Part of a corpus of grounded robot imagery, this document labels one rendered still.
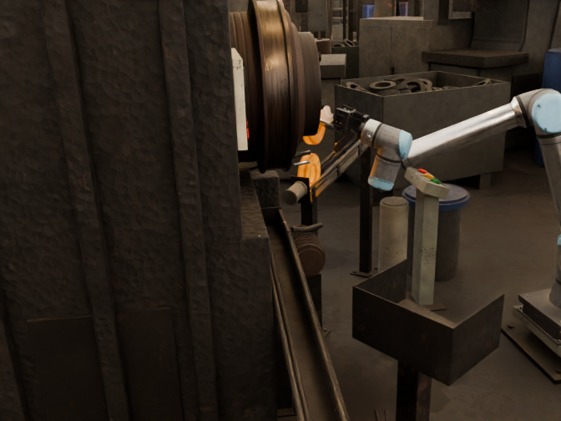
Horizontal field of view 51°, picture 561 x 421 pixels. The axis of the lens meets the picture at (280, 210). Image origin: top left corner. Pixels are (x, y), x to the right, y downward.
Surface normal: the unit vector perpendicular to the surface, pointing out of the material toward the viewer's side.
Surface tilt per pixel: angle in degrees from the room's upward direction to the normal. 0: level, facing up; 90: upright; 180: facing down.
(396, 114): 90
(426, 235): 90
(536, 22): 90
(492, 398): 0
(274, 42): 55
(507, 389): 0
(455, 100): 90
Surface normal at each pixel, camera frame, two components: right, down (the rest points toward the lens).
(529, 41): 0.46, 0.29
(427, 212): 0.13, 0.33
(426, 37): -0.89, 0.19
